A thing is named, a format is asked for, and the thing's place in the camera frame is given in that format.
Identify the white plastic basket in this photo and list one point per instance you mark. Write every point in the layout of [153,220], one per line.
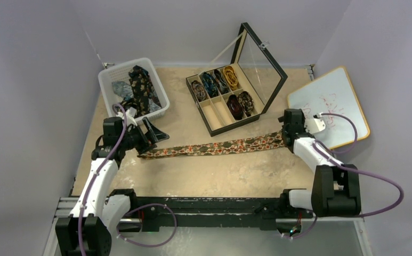
[119,72]

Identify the grey blue tie in basket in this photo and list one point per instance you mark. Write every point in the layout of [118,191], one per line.
[122,89]

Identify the black tie organizer box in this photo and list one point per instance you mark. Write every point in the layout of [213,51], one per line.
[239,85]

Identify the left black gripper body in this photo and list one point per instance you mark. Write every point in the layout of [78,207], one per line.
[135,139]

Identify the black floral tie in basket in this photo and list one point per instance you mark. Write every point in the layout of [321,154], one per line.
[145,99]

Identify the aluminium frame rail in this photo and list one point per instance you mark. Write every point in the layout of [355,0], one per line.
[66,204]

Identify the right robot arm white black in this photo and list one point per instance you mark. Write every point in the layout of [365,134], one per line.
[335,191]

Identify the rolled brown dotted tie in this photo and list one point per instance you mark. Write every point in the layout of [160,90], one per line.
[247,103]

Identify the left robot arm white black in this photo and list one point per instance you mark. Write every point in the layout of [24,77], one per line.
[87,230]

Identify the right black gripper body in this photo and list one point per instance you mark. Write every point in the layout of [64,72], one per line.
[287,130]

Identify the rolled brown patterned tie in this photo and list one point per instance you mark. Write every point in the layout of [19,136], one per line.
[199,90]

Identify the rolled blue tie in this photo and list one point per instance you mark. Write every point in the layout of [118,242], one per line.
[209,85]

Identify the paisley orange green tie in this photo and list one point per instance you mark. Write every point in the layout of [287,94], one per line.
[239,146]

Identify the rolled yellow tie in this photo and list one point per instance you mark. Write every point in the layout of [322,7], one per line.
[230,77]

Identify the rolled dark red tie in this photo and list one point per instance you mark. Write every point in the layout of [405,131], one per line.
[235,107]

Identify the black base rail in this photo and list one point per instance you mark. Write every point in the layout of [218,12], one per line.
[264,213]

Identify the yellow framed whiteboard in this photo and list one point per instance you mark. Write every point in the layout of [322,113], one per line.
[332,94]

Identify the rolled dark grey tie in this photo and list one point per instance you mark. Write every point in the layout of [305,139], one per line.
[221,82]

